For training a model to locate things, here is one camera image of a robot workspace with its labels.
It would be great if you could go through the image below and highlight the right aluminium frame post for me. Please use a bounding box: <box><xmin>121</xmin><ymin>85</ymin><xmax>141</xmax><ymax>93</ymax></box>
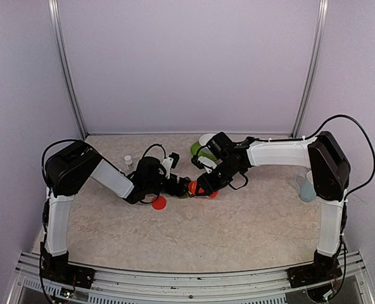
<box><xmin>290</xmin><ymin>0</ymin><xmax>329</xmax><ymax>137</ymax></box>

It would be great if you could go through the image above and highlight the small white pill bottle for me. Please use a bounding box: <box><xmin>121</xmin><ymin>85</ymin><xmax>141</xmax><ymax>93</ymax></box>
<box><xmin>124</xmin><ymin>155</ymin><xmax>134</xmax><ymax>170</ymax></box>

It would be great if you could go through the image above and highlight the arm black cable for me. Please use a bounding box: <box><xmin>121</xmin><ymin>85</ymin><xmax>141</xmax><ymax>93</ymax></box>
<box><xmin>141</xmin><ymin>144</ymin><xmax>168</xmax><ymax>159</ymax></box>
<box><xmin>304</xmin><ymin>114</ymin><xmax>375</xmax><ymax>196</ymax></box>

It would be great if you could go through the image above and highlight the front aluminium rail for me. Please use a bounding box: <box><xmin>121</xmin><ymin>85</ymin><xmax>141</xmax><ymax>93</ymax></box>
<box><xmin>3</xmin><ymin>251</ymin><xmax>375</xmax><ymax>303</ymax></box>

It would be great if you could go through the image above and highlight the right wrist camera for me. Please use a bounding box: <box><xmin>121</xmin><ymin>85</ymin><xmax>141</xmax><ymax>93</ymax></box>
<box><xmin>191</xmin><ymin>156</ymin><xmax>217</xmax><ymax>173</ymax></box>

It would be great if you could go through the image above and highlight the red container lid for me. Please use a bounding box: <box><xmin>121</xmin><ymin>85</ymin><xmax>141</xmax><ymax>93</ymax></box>
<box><xmin>151</xmin><ymin>196</ymin><xmax>167</xmax><ymax>210</ymax></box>

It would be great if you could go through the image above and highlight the light blue mug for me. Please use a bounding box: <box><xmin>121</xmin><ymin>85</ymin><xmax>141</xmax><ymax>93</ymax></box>
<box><xmin>295</xmin><ymin>170</ymin><xmax>317</xmax><ymax>203</ymax></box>

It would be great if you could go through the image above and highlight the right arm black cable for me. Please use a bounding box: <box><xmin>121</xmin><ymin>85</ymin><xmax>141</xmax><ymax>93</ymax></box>
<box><xmin>304</xmin><ymin>114</ymin><xmax>375</xmax><ymax>196</ymax></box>

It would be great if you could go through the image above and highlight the aluminium frame post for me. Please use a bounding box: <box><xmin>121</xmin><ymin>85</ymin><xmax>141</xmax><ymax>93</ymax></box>
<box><xmin>48</xmin><ymin>0</ymin><xmax>89</xmax><ymax>139</ymax></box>
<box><xmin>290</xmin><ymin>0</ymin><xmax>329</xmax><ymax>137</ymax></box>

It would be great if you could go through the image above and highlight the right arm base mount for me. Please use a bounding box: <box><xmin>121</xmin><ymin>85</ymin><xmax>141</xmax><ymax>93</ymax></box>
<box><xmin>287</xmin><ymin>250</ymin><xmax>342</xmax><ymax>288</ymax></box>

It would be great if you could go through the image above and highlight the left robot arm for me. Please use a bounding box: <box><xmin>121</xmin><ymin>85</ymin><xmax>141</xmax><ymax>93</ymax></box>
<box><xmin>41</xmin><ymin>139</ymin><xmax>191</xmax><ymax>282</ymax></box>

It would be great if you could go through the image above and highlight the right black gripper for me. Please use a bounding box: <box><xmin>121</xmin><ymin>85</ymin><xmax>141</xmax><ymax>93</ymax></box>
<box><xmin>196</xmin><ymin>159</ymin><xmax>241</xmax><ymax>195</ymax></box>

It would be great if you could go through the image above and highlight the left aluminium frame post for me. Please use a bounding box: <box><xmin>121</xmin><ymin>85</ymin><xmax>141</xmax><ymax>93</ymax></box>
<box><xmin>48</xmin><ymin>0</ymin><xmax>89</xmax><ymax>139</ymax></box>

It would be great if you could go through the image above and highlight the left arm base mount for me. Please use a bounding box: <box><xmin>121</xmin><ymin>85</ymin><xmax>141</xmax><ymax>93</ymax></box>
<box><xmin>41</xmin><ymin>250</ymin><xmax>96</xmax><ymax>289</ymax></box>

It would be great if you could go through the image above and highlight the white ceramic bowl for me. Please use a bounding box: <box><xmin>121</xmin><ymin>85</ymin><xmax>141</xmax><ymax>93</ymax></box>
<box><xmin>198</xmin><ymin>133</ymin><xmax>215</xmax><ymax>147</ymax></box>

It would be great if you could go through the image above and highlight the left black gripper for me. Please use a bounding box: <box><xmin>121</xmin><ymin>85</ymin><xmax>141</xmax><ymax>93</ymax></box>
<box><xmin>145</xmin><ymin>174</ymin><xmax>193</xmax><ymax>197</ymax></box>

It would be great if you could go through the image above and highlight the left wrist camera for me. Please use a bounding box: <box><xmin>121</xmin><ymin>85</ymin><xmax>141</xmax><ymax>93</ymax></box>
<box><xmin>162</xmin><ymin>152</ymin><xmax>180</xmax><ymax>175</ymax></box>

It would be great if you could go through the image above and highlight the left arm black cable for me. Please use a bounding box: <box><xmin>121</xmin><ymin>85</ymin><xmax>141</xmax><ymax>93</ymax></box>
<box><xmin>141</xmin><ymin>144</ymin><xmax>168</xmax><ymax>159</ymax></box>

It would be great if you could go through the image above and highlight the red cylindrical container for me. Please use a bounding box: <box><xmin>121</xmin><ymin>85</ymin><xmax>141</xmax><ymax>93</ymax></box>
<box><xmin>187</xmin><ymin>180</ymin><xmax>218</xmax><ymax>199</ymax></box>

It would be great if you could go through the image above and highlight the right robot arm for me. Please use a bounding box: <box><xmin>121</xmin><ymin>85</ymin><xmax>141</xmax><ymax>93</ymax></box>
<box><xmin>188</xmin><ymin>131</ymin><xmax>350</xmax><ymax>281</ymax></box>

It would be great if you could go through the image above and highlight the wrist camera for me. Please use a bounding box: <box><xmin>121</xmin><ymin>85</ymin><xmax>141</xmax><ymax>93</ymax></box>
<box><xmin>191</xmin><ymin>156</ymin><xmax>217</xmax><ymax>173</ymax></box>
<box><xmin>162</xmin><ymin>152</ymin><xmax>180</xmax><ymax>175</ymax></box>

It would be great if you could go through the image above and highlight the green plate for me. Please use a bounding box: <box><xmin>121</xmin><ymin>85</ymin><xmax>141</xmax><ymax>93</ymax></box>
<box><xmin>190</xmin><ymin>141</ymin><xmax>217</xmax><ymax>161</ymax></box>

